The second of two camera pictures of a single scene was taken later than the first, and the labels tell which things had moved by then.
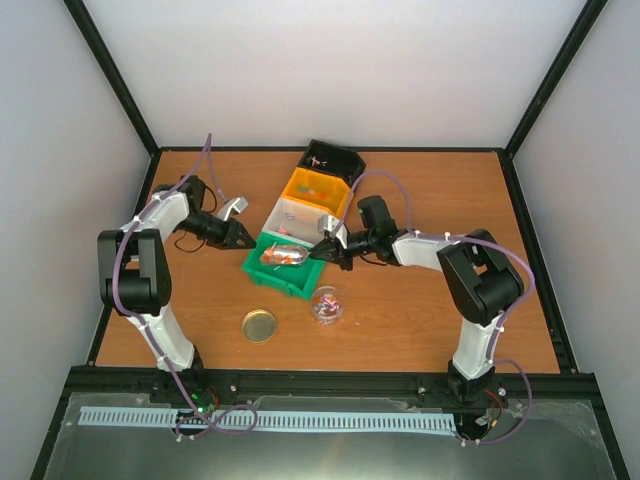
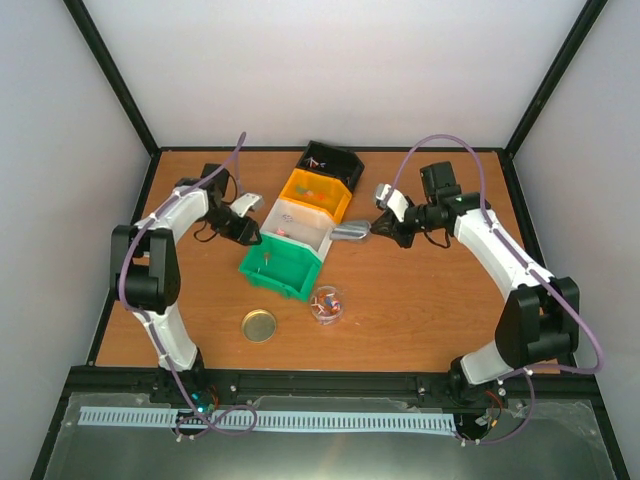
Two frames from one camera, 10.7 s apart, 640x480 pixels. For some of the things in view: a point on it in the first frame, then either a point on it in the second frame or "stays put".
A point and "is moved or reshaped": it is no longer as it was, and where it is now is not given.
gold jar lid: (259, 325) stays put
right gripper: (332, 246) → (388, 226)
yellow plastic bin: (319, 188) stays put
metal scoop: (290, 254) is moved or reshaped
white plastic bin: (297, 221) stays put
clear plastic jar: (327, 305) stays put
